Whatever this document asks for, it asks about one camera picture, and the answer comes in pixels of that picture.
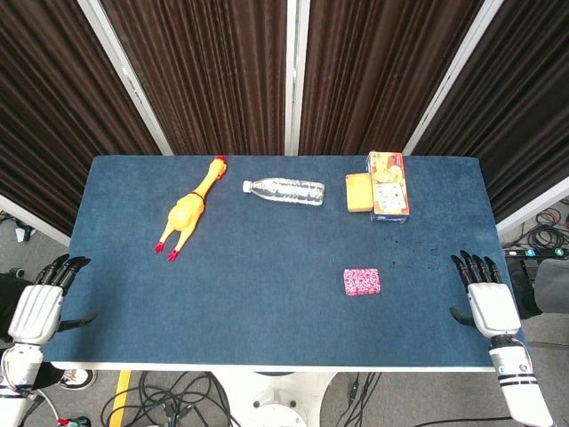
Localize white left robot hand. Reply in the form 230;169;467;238
7;254;98;346

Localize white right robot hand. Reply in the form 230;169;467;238
448;249;522;340

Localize red patterned card stack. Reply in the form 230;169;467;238
342;267;381;297

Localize grey chair seat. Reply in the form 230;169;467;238
534;257;569;318

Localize yellow floor tape strip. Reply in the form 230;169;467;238
108;370;133;427

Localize orange and blue carton box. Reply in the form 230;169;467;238
366;150;411;225

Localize yellow cleaning sponge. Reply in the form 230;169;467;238
345;173;373;214

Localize yellow rubber chicken toy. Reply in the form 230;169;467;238
154;155;228;262

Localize brown pleated partition curtain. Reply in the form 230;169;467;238
415;0;569;223
100;0;288;156
0;0;161;237
298;0;485;156

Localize blue fabric table cover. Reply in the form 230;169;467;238
44;154;530;368

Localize clear plastic water bottle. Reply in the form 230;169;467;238
242;176;325;207

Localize black coiled floor cables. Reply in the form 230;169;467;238
501;207;569;251

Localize white partition bottom rail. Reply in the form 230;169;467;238
495;176;569;237
0;194;71;246

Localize black floor cable bundle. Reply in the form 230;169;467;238
100;372;232;427

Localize black cable with inline block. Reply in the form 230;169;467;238
344;372;383;427

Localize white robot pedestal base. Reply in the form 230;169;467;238
212;371;340;427

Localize white partition post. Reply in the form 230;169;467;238
284;0;311;156
76;0;173;156
402;0;508;156

